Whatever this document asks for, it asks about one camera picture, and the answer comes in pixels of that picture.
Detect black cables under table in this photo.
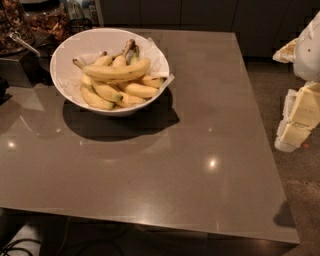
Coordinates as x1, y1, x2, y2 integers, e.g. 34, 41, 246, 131
0, 216, 134, 256

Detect white ceramic bowl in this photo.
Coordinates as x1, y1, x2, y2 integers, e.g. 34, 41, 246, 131
49, 27, 171, 118

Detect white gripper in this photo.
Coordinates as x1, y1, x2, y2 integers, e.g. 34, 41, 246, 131
272, 12, 320, 152

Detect glass jar with snacks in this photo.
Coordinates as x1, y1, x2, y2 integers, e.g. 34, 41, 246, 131
21, 0, 70, 43

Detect glass jar of nuts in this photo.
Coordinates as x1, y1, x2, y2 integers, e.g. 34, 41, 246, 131
0, 0, 35, 56

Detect back banana with stem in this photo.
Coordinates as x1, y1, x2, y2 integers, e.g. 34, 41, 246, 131
111, 39, 135, 67

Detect metal scoop handle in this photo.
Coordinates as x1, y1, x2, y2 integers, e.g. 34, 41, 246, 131
9, 32, 41, 57

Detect small right yellow banana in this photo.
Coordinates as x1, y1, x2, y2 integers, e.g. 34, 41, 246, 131
139, 75, 165, 88

